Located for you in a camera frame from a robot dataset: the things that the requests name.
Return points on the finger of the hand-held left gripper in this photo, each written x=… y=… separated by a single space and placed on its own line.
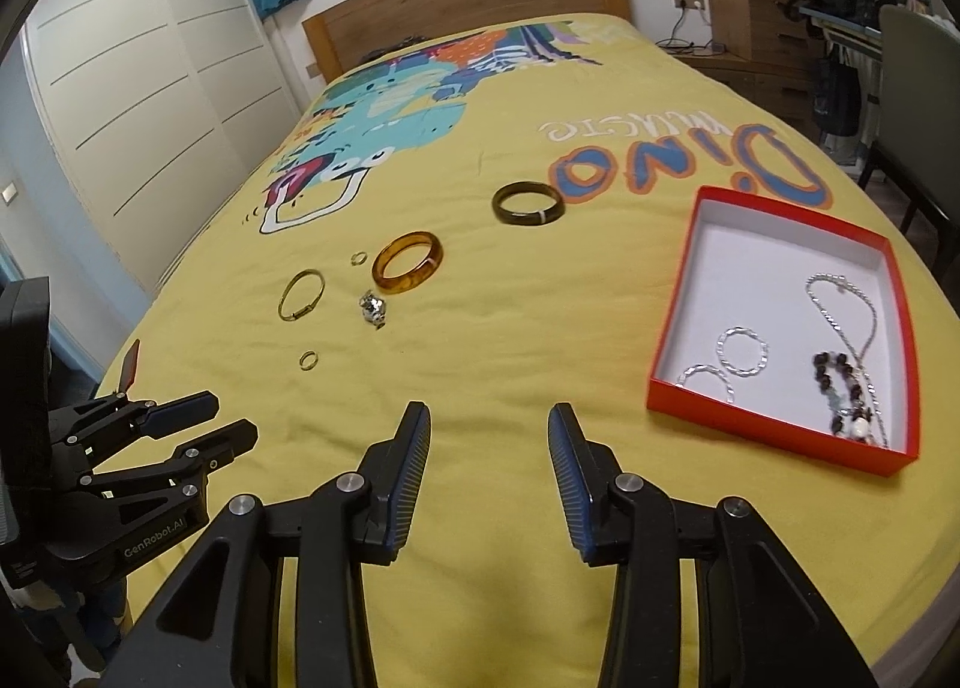
x=180 y=410
x=217 y=444

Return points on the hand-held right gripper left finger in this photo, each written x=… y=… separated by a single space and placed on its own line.
x=415 y=467

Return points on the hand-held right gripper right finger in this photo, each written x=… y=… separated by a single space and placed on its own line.
x=568 y=478

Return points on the thin gold bangle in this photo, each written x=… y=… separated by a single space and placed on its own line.
x=294 y=317

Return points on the silver charm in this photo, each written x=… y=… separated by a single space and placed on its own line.
x=371 y=309

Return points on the amber bangle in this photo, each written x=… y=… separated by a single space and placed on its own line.
x=405 y=284

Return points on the red cardboard box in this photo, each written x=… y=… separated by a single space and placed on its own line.
x=750 y=427

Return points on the dark green bangle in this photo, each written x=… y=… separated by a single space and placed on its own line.
x=529 y=220

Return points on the white wardrobe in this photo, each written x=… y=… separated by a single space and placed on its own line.
x=150 y=58

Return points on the wooden nightstand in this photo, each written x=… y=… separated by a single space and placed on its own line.
x=757 y=84

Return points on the dark blue hanging bag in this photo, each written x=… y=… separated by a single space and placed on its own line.
x=834 y=96

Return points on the wooden cabinet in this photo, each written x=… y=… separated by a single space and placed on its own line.
x=742 y=13

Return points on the grey chair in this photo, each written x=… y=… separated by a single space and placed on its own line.
x=915 y=103

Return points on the study desk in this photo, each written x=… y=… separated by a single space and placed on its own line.
x=847 y=28

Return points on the wall socket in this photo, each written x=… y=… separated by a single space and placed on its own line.
x=690 y=0

